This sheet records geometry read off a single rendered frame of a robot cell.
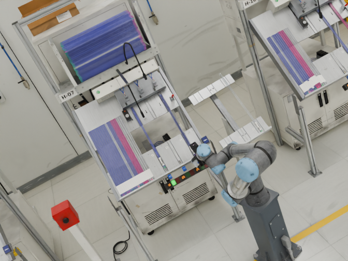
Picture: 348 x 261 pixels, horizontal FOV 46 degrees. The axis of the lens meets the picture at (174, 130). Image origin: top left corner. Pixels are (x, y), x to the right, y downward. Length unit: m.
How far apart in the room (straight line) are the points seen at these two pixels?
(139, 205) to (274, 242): 1.08
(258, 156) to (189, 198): 1.45
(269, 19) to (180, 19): 1.53
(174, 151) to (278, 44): 1.09
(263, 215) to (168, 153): 0.75
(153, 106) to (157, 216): 0.94
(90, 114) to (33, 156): 1.91
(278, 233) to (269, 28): 1.47
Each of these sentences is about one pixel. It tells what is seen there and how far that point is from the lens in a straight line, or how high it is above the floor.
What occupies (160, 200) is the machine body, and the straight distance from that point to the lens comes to 3.27.
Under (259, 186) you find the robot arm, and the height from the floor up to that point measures 0.68.
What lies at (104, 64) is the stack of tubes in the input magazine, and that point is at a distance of 2.83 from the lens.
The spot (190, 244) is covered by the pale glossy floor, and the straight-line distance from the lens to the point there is 3.26.
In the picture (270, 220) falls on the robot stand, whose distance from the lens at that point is 2.64.
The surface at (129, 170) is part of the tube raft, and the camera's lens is 2.78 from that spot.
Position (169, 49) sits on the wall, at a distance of 4.58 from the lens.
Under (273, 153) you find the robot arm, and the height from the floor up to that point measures 1.07.
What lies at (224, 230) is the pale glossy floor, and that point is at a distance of 3.25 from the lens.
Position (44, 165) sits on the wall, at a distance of 4.80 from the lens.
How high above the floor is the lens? 2.36
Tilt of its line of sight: 31 degrees down
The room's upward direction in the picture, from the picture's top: 24 degrees counter-clockwise
